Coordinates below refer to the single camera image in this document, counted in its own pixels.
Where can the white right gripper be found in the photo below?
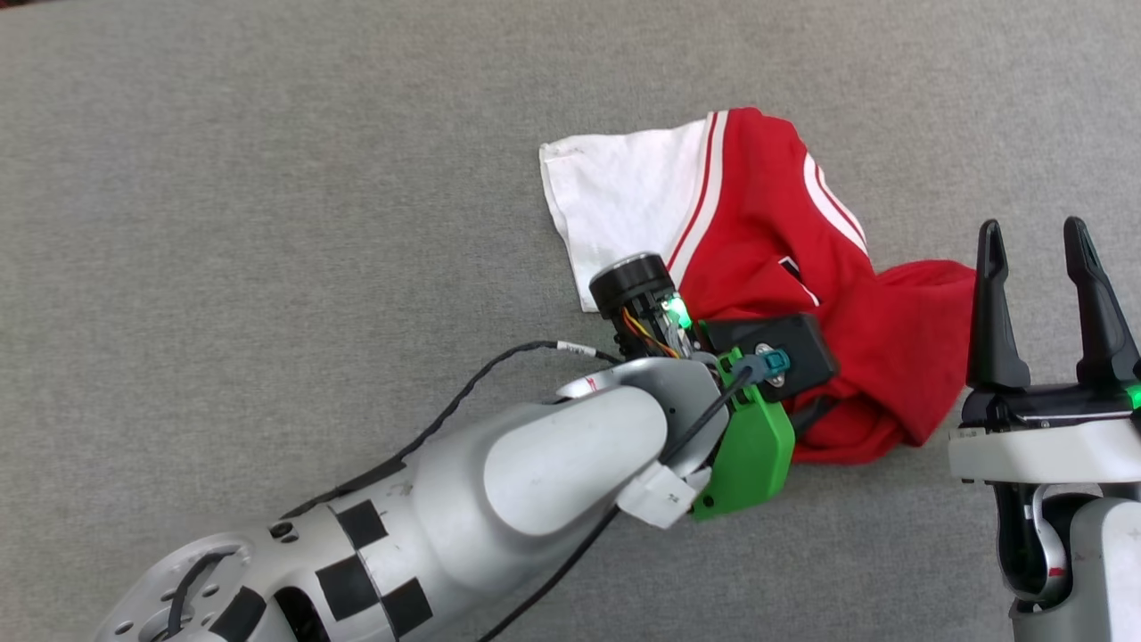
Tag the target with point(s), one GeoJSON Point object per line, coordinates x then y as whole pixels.
{"type": "Point", "coordinates": [1043, 450]}

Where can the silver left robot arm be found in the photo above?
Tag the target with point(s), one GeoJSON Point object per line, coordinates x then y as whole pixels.
{"type": "Point", "coordinates": [535, 464]}

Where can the grey fabric sofa cushion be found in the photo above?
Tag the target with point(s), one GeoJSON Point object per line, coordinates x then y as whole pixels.
{"type": "Point", "coordinates": [223, 223]}

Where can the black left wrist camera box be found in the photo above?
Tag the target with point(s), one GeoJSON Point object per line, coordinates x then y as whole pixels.
{"type": "Point", "coordinates": [802, 348]}

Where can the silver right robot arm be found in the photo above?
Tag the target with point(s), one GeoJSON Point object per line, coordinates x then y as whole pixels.
{"type": "Point", "coordinates": [1101, 562]}

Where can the red and white t-shirt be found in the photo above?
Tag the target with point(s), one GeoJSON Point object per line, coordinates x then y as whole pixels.
{"type": "Point", "coordinates": [758, 223]}

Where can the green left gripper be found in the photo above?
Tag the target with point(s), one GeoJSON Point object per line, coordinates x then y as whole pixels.
{"type": "Point", "coordinates": [753, 455]}

